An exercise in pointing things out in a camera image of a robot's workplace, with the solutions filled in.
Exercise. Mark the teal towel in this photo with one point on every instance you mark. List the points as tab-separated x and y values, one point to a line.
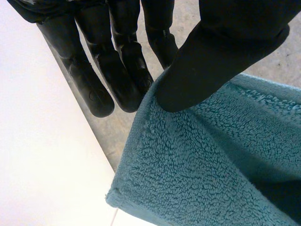
200	160

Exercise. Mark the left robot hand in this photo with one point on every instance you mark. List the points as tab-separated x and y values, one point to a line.
202	70

